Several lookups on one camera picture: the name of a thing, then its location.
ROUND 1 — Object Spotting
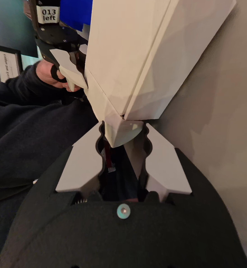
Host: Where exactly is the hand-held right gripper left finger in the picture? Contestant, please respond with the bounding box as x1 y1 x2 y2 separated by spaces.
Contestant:
55 121 106 193

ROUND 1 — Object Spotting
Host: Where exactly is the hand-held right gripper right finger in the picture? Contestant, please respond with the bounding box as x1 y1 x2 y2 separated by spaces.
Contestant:
143 123 193 203

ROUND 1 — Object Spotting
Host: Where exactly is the blue plastic bin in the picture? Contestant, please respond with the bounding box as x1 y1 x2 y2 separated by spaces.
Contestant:
59 0 94 32

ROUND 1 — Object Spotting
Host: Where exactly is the white cardboard box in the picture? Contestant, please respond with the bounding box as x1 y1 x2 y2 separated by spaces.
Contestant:
82 0 237 148

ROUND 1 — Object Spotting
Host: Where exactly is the person's left hand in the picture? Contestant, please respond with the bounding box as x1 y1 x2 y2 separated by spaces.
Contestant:
36 61 82 92

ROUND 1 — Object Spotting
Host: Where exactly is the person's dark clothing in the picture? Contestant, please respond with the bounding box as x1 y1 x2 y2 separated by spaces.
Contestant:
0 84 139 268

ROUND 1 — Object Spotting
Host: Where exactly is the black framed sign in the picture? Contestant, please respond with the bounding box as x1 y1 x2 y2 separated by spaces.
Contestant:
0 43 23 88

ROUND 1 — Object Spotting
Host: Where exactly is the red strap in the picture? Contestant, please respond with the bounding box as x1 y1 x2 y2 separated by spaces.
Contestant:
103 144 117 174

